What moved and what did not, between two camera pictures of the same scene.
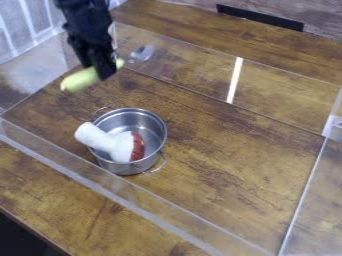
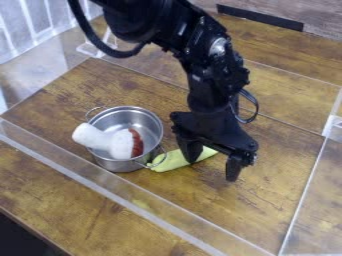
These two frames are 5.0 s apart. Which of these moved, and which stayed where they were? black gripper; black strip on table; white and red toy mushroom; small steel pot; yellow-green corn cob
Moved: black gripper; yellow-green corn cob
Stayed: black strip on table; small steel pot; white and red toy mushroom
